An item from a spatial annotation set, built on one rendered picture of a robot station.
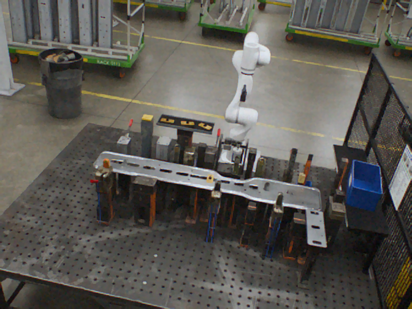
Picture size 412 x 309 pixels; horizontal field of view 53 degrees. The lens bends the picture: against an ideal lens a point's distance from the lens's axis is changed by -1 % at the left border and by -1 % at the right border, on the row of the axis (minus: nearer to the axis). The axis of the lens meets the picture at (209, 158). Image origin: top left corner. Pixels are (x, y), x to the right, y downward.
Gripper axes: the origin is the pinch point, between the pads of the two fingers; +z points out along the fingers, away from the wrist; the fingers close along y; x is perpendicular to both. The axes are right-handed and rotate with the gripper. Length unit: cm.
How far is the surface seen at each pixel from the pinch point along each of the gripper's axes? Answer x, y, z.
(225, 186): -1, 30, 45
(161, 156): -44, 13, 42
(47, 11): -310, -350, 70
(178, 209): -29, 24, 74
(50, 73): -217, -174, 86
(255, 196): 17, 34, 45
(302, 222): 44, 47, 47
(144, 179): -47, 42, 42
